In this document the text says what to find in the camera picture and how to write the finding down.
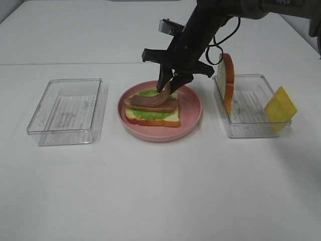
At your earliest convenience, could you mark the yellow cheese slice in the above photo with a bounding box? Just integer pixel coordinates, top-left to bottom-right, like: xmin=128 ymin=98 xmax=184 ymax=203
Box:
xmin=264 ymin=86 xmax=297 ymax=133

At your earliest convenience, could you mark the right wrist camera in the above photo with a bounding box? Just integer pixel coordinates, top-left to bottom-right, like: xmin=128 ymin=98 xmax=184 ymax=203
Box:
xmin=158 ymin=19 xmax=185 ymax=36

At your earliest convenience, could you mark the bacon strip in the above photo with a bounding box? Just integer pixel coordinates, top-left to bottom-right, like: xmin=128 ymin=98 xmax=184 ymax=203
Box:
xmin=123 ymin=98 xmax=180 ymax=112
xmin=131 ymin=82 xmax=171 ymax=107

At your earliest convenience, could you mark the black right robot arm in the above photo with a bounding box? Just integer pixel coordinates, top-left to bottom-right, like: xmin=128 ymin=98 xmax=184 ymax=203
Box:
xmin=142 ymin=1 xmax=320 ymax=92

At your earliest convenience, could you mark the right clear plastic container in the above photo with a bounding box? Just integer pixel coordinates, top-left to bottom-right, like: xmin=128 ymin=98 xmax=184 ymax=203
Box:
xmin=213 ymin=74 xmax=291 ymax=138

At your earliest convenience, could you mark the bread slice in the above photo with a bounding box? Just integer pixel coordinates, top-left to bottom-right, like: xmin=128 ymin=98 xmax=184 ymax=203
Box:
xmin=216 ymin=53 xmax=234 ymax=115
xmin=124 ymin=93 xmax=181 ymax=127

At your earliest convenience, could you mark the green lettuce leaf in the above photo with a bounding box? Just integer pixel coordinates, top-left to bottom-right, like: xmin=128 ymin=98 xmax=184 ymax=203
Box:
xmin=131 ymin=89 xmax=174 ymax=120

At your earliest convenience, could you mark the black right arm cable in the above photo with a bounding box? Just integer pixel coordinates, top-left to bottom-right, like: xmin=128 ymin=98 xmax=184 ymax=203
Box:
xmin=205 ymin=16 xmax=241 ymax=66

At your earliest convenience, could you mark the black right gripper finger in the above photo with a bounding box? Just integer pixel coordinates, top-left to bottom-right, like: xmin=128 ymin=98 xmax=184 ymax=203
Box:
xmin=156 ymin=64 xmax=173 ymax=92
xmin=170 ymin=72 xmax=194 ymax=93

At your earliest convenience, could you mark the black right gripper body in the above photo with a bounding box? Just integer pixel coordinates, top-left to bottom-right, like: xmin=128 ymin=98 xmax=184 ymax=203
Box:
xmin=142 ymin=33 xmax=214 ymax=77

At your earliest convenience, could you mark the pink round plate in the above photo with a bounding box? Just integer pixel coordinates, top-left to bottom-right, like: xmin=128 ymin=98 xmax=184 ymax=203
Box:
xmin=117 ymin=80 xmax=202 ymax=142

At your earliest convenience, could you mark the left clear plastic container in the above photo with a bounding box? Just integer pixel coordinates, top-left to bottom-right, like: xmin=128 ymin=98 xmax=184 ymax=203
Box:
xmin=27 ymin=78 xmax=108 ymax=146

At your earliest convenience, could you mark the clear plastic container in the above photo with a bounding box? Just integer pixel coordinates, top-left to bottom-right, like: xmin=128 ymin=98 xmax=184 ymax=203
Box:
xmin=213 ymin=74 xmax=291 ymax=138
xmin=27 ymin=78 xmax=108 ymax=146

